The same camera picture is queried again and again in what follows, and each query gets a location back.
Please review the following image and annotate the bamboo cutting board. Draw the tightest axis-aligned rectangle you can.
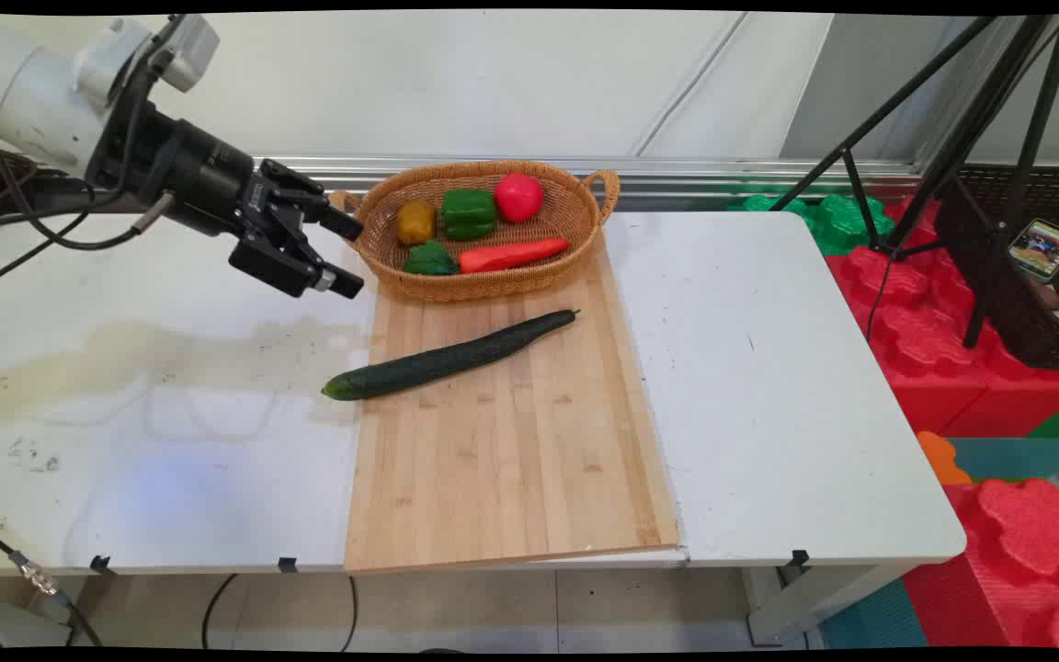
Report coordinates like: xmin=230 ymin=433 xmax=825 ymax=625
xmin=344 ymin=230 xmax=681 ymax=575

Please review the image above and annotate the orange-red toy carrot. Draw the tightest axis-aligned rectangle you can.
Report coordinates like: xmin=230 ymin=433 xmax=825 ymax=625
xmin=458 ymin=237 xmax=571 ymax=275

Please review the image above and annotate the large red foam block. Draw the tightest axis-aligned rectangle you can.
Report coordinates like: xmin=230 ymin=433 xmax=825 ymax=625
xmin=826 ymin=196 xmax=1059 ymax=439

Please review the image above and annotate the black camera tripod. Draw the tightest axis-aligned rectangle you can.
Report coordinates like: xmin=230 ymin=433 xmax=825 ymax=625
xmin=769 ymin=14 xmax=1059 ymax=350

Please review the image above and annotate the oval wicker basket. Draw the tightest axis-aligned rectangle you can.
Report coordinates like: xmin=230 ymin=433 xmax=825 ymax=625
xmin=329 ymin=160 xmax=621 ymax=303

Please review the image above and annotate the green toy bell pepper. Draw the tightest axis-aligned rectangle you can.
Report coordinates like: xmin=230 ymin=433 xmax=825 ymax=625
xmin=440 ymin=188 xmax=500 ymax=243

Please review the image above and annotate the long dark green cucumber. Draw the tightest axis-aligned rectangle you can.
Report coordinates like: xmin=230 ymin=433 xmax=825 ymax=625
xmin=321 ymin=309 xmax=581 ymax=402

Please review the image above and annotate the white table leg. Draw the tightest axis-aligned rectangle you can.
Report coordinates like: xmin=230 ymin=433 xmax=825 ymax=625
xmin=745 ymin=563 xmax=909 ymax=647

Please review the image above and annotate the green foam block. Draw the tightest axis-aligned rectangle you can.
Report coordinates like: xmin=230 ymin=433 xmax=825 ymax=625
xmin=730 ymin=191 xmax=897 ymax=257

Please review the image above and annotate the black cable under table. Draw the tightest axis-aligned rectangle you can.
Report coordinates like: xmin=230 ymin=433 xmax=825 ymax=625
xmin=201 ymin=574 xmax=361 ymax=653

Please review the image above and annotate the black cable with metal connector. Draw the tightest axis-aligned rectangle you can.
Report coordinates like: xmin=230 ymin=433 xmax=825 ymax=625
xmin=0 ymin=518 xmax=104 ymax=650

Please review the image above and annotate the dark woven basket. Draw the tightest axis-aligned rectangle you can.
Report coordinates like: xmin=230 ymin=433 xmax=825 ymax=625
xmin=934 ymin=165 xmax=1059 ymax=371

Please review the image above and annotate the green toy leafy vegetable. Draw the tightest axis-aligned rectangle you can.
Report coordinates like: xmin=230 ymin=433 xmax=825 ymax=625
xmin=401 ymin=239 xmax=460 ymax=277

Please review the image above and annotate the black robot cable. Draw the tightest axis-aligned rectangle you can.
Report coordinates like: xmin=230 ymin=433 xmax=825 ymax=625
xmin=0 ymin=133 xmax=177 ymax=293

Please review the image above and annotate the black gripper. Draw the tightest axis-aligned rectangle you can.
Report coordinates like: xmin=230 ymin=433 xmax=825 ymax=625
xmin=86 ymin=99 xmax=366 ymax=301

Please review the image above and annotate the red flower-topped foam block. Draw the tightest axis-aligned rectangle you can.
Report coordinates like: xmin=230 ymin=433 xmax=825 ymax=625
xmin=902 ymin=477 xmax=1059 ymax=650

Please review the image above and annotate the teal foam mat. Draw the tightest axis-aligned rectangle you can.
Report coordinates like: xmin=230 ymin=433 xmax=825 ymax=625
xmin=948 ymin=437 xmax=1059 ymax=485

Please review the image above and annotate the red toy tomato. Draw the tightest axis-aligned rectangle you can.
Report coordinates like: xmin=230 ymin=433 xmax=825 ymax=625
xmin=494 ymin=172 xmax=546 ymax=224

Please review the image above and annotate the smartphone with lit screen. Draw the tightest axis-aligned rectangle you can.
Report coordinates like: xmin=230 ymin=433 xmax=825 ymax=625
xmin=1008 ymin=218 xmax=1059 ymax=282

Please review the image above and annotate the yellow-brown toy potato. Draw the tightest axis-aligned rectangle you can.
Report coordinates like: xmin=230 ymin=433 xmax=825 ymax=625
xmin=396 ymin=200 xmax=438 ymax=246

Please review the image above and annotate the orange foam piece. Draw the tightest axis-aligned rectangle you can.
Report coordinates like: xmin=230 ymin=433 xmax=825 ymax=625
xmin=916 ymin=430 xmax=974 ymax=486

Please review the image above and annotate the aluminium wall rail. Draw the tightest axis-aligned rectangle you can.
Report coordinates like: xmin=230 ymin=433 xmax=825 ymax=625
xmin=249 ymin=154 xmax=922 ymax=213

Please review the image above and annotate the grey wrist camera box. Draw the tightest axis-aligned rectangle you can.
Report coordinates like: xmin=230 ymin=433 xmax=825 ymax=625
xmin=77 ymin=14 xmax=222 ymax=95

